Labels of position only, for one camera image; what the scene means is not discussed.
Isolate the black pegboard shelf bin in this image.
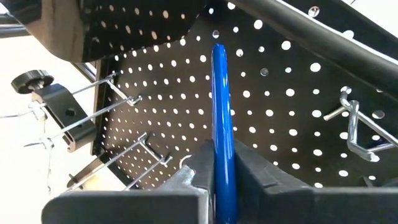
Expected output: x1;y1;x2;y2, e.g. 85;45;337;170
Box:
0;0;208;63

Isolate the blue T-handle hex key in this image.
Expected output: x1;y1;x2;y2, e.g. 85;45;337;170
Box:
210;43;239;224

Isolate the long double-prong metal hook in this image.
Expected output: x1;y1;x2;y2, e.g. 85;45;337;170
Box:
24;73;143;149
65;133;174;192

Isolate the black perforated pegboard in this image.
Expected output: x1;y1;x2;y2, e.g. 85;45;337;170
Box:
83;0;398;192

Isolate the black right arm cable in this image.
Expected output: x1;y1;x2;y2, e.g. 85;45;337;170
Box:
228;0;398;96

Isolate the short double-prong metal hook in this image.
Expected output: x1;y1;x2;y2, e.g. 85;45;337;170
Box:
322;86;398;163

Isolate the chrome combination wrench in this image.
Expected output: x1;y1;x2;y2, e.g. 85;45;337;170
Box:
28;101;48;139
23;136;55;195

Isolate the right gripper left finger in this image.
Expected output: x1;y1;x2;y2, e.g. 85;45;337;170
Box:
41;139;215;224

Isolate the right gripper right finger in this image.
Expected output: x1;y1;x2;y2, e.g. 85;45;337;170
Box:
234;139;398;224

